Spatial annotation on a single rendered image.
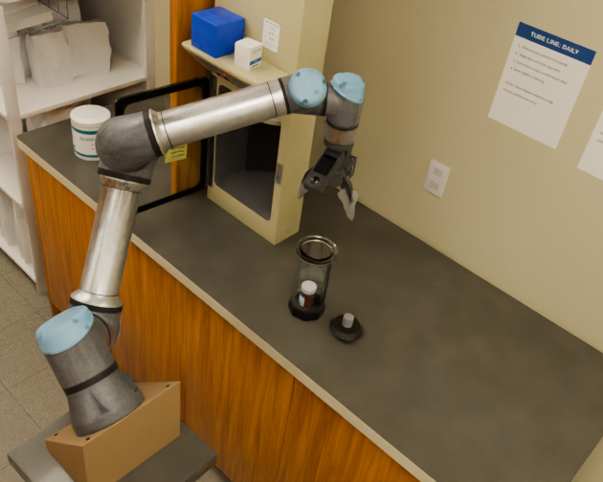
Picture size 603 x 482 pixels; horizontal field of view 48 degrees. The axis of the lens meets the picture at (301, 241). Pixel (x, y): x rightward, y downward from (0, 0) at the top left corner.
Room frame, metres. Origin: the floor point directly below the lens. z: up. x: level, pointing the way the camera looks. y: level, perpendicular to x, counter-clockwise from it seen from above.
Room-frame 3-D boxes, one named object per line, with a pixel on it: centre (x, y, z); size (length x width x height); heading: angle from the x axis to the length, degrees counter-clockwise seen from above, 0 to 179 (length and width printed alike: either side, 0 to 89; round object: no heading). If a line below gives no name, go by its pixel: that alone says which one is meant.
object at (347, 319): (1.28, -0.16, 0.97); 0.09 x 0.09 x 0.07
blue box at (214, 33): (1.71, 0.31, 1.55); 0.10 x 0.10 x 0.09; 52
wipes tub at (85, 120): (1.97, 0.77, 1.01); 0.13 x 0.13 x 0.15
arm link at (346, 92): (1.37, -0.05, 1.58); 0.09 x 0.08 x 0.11; 97
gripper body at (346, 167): (1.38, -0.05, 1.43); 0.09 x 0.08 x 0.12; 158
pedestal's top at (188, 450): (0.82, 0.33, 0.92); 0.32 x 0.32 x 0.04; 55
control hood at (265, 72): (1.66, 0.24, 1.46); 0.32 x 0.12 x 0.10; 52
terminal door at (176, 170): (1.67, 0.44, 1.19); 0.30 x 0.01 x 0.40; 137
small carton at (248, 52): (1.63, 0.21, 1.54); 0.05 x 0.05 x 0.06; 60
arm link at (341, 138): (1.37, -0.05, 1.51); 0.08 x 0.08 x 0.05
